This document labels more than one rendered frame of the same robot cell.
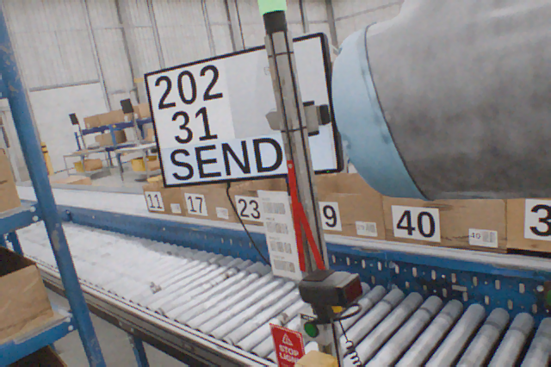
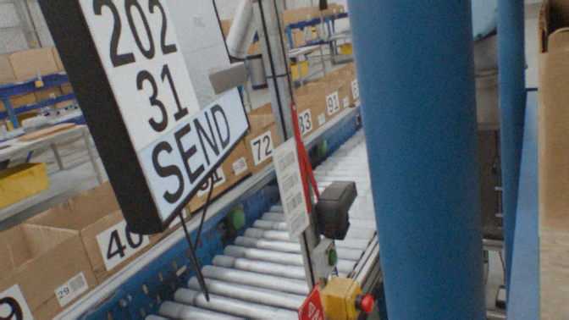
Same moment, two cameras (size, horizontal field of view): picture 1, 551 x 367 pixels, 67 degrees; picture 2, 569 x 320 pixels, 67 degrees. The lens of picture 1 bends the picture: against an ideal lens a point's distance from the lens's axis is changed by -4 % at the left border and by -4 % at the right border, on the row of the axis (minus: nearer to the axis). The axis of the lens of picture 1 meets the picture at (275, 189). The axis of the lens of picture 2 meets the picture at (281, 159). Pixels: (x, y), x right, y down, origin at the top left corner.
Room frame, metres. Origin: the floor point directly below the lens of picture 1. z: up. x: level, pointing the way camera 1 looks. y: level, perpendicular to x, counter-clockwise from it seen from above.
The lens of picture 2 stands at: (1.06, 0.79, 1.47)
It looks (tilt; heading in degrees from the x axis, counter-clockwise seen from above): 18 degrees down; 258
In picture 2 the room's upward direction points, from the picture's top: 11 degrees counter-clockwise
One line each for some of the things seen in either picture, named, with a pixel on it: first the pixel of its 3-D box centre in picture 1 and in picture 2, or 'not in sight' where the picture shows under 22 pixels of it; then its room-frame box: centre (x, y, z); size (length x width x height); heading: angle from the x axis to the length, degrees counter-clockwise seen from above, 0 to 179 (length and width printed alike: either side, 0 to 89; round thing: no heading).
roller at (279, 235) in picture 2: not in sight; (303, 240); (0.76, -0.54, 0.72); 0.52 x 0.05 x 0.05; 135
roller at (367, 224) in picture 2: not in sight; (318, 223); (0.66, -0.63, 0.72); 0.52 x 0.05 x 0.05; 135
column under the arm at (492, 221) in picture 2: not in sight; (487, 168); (0.19, -0.29, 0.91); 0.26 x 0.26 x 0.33; 42
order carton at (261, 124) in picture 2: not in sight; (245, 143); (0.80, -1.14, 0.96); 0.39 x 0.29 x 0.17; 45
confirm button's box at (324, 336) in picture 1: (315, 326); (327, 256); (0.83, -0.03, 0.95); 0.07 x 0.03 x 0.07; 45
